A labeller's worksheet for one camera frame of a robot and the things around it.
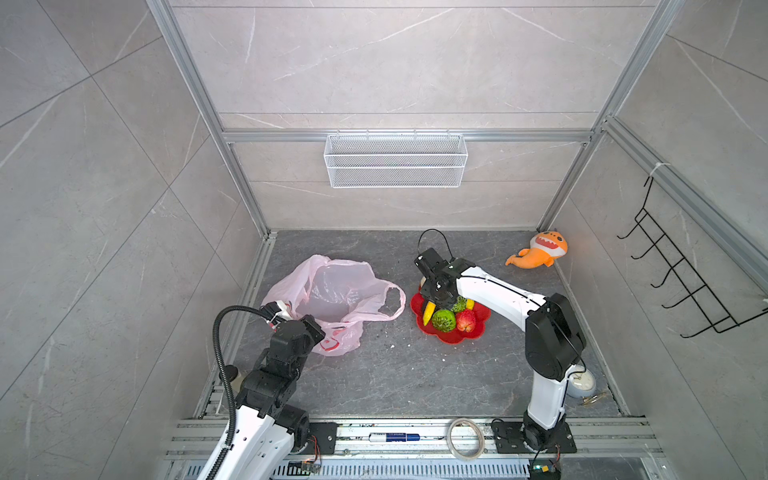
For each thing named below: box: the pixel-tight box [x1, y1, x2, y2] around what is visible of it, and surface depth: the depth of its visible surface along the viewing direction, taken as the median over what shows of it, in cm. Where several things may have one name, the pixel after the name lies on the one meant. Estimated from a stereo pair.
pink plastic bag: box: [262, 256, 406, 356], surface depth 85 cm
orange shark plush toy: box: [505, 229, 569, 269], surface depth 108 cm
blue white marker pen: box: [368, 432, 421, 442], surface depth 74 cm
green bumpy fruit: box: [431, 309, 456, 333], surface depth 90 cm
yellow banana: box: [423, 300, 436, 326], surface depth 91 cm
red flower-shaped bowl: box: [410, 287, 491, 345], surface depth 91 cm
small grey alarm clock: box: [567, 364, 597, 398], surface depth 80 cm
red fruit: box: [456, 310, 476, 333], surface depth 90 cm
